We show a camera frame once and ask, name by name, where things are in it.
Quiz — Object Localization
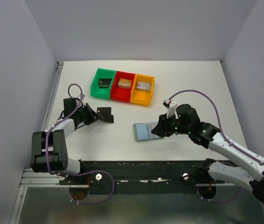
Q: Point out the green plastic bin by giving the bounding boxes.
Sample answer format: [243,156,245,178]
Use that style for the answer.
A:
[90,68,116,99]

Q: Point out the red plastic bin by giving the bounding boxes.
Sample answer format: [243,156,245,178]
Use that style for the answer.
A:
[110,71,135,103]

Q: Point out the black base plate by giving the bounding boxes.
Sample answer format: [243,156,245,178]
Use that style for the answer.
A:
[57,159,222,195]

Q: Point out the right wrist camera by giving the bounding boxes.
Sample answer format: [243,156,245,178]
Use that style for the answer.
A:
[163,98,177,118]

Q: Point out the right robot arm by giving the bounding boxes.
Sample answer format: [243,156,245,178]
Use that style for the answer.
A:
[151,104,264,203]

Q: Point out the sage green card holder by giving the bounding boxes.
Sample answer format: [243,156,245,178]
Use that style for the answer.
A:
[133,122,163,142]

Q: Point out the black credit card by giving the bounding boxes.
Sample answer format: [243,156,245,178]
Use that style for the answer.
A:
[97,107,104,113]

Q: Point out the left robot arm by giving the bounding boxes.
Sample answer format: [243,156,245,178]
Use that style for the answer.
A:
[31,98,102,175]

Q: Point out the yellow plastic bin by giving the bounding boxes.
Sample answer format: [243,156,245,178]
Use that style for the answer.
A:
[130,74,155,106]

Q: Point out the purple cable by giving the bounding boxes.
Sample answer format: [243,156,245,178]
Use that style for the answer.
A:
[44,83,115,206]
[168,90,264,204]

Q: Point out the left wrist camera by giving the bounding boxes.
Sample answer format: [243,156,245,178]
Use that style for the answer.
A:
[77,94,85,101]

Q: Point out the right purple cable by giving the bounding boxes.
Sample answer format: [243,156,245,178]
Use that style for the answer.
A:
[168,90,264,204]

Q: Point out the aluminium frame rail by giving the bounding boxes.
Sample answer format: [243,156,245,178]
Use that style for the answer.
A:
[20,62,64,188]

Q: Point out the black card stack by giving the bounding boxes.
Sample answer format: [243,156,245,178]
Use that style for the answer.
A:
[98,78,112,88]

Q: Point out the tan card stack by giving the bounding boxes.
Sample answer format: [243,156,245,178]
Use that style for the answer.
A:
[118,78,132,89]

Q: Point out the silver card stack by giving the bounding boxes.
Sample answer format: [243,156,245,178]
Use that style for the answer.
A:
[136,81,152,91]

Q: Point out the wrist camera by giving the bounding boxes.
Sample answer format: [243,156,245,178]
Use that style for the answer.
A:
[77,94,85,101]
[163,98,177,118]

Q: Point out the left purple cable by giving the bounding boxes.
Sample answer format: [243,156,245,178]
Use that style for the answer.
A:
[44,83,115,206]

